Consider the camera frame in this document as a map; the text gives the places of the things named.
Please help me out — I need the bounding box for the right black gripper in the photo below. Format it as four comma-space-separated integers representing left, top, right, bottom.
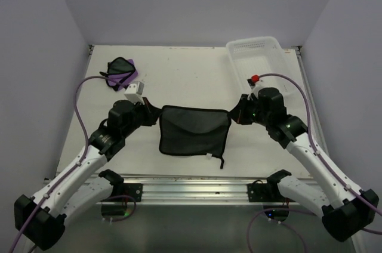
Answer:
227, 94, 271, 127

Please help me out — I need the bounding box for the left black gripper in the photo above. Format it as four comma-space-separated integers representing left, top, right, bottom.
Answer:
122, 97, 162, 138

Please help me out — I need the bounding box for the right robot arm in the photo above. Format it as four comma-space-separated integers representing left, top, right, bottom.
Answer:
229, 88, 379, 242

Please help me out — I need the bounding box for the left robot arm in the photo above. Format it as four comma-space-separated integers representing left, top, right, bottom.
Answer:
14, 98, 161, 250

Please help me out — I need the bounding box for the purple grey towel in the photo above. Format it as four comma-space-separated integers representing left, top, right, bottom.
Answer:
99, 57, 138, 92

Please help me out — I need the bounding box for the white plastic basket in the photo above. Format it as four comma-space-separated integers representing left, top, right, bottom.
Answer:
226, 36, 303, 94

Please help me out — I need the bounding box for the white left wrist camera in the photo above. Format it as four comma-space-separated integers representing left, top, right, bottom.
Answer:
124, 81, 144, 104

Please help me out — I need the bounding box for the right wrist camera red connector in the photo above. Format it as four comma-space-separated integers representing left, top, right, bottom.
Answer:
247, 75, 260, 87

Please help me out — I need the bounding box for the left black base bracket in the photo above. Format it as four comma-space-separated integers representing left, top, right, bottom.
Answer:
111, 183, 143, 202

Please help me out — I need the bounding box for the black base bracket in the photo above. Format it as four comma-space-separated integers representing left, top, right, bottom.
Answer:
111, 183, 143, 202
247, 180, 272, 203

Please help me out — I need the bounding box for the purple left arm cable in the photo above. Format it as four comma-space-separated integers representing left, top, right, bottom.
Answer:
6, 76, 129, 253

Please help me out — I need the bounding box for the aluminium mounting rail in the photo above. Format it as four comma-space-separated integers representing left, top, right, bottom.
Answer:
38, 175, 353, 206

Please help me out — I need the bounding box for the right black base bracket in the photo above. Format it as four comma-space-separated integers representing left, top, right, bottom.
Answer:
247, 180, 272, 203

